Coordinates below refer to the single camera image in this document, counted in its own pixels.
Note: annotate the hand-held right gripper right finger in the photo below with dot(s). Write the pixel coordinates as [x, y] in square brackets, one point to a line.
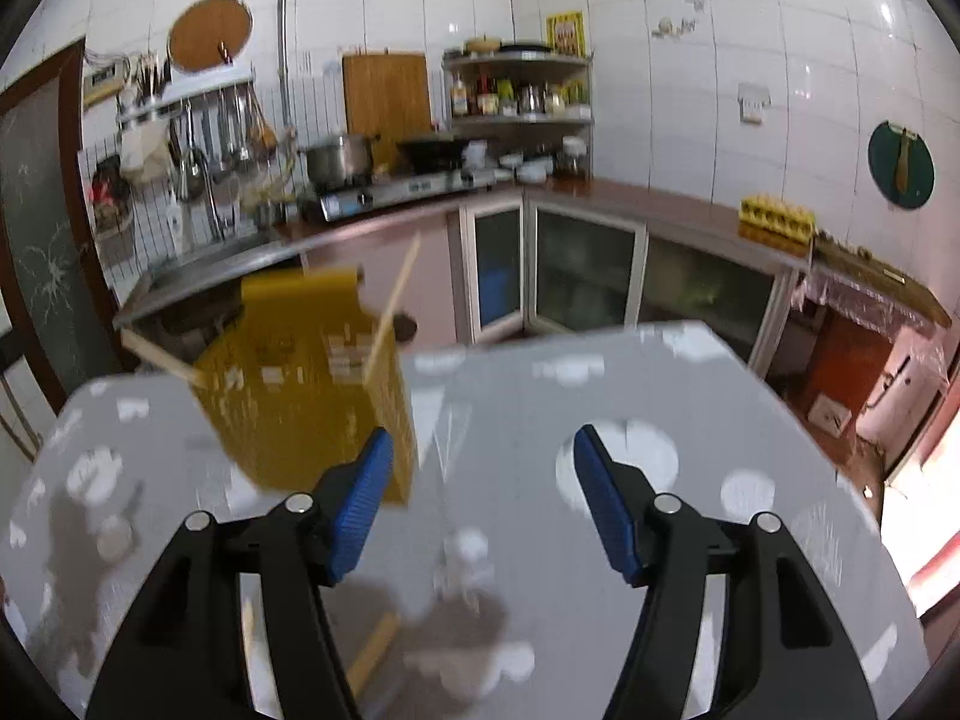
[604, 510]

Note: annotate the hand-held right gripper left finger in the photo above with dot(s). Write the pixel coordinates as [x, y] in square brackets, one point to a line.
[364, 502]

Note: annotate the yellow plastic utensil basket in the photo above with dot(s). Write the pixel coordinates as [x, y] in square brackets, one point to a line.
[300, 390]

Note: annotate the grey printed tablecloth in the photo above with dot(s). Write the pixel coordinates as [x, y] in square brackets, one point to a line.
[510, 420]

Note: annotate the kitchen counter cabinet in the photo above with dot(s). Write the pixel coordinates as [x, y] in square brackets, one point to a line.
[585, 270]

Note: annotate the orange cabinet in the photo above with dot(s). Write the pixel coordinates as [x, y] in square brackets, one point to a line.
[840, 360]

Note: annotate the steel sink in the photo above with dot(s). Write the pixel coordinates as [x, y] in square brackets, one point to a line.
[195, 270]

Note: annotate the small steel cup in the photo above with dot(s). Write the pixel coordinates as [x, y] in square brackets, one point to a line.
[271, 214]

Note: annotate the steel gas stove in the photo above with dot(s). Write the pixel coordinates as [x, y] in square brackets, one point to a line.
[397, 191]

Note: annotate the white soap bottle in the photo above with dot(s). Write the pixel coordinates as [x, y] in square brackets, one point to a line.
[176, 225]

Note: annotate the yellow egg carton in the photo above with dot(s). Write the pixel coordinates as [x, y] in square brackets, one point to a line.
[776, 221]

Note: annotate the steel cooking pot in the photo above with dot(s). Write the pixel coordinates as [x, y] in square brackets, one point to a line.
[337, 161]

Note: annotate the steel faucet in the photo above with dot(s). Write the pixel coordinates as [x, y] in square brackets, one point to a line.
[206, 195]

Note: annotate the side table with plastic cover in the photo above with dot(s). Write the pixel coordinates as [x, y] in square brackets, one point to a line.
[870, 285]

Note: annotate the stack of white bowls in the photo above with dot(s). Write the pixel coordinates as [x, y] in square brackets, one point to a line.
[525, 169]

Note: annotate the glass jar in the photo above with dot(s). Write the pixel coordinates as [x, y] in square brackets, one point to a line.
[574, 157]

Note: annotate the black wok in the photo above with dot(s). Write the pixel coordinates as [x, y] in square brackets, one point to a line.
[435, 150]

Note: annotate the steel corner shelf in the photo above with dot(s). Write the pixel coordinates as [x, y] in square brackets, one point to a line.
[517, 120]

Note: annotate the rectangular wooden cutting board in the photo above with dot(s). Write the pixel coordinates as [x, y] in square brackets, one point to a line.
[386, 101]

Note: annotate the white hanging cloth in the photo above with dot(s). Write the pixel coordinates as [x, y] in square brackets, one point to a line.
[142, 150]

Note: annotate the brown door with frosted glass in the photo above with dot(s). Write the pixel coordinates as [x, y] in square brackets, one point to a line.
[37, 240]

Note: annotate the green round board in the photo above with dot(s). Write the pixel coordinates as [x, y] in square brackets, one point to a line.
[885, 165]

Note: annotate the round wooden board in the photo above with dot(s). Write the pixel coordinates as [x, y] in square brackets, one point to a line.
[210, 34]

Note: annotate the white wall socket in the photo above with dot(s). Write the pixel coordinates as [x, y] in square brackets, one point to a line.
[754, 103]

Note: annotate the steel wall utensil rack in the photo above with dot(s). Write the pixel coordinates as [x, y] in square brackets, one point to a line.
[180, 101]

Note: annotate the grey wall pipe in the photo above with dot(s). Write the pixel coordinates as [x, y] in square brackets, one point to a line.
[283, 37]

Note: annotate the yellow wall poster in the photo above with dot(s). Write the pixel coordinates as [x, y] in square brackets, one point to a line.
[565, 34]

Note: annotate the white wall control box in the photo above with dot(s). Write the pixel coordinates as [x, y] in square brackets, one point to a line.
[101, 82]

